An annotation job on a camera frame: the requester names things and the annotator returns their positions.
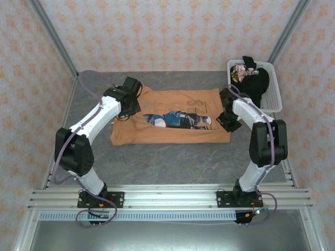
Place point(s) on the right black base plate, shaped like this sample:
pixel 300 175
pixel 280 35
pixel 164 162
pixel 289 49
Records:
pixel 223 200

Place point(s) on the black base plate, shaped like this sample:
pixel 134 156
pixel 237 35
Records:
pixel 117 200
pixel 223 200

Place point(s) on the aluminium mounting rail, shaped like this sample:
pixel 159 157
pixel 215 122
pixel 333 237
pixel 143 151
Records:
pixel 170 196

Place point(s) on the white plastic laundry basket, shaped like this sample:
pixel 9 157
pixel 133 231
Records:
pixel 274 89

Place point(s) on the orange printed t-shirt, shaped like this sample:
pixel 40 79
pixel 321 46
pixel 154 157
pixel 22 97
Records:
pixel 170 133

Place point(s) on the aluminium corner post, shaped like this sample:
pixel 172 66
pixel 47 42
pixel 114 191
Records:
pixel 55 39
pixel 286 31

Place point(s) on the left black and white robot arm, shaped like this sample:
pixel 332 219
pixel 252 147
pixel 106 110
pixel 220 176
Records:
pixel 86 128

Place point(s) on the right black and white robot arm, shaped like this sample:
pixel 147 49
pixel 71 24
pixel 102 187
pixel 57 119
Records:
pixel 267 146

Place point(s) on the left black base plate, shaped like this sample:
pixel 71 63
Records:
pixel 117 200

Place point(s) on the small circuit board with LED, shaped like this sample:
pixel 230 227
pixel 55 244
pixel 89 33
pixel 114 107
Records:
pixel 257 212

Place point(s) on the black t-shirt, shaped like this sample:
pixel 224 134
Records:
pixel 254 83

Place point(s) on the floral patterned garment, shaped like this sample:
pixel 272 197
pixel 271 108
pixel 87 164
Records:
pixel 239 72

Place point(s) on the small black garment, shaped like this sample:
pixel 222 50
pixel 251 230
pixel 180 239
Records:
pixel 249 62

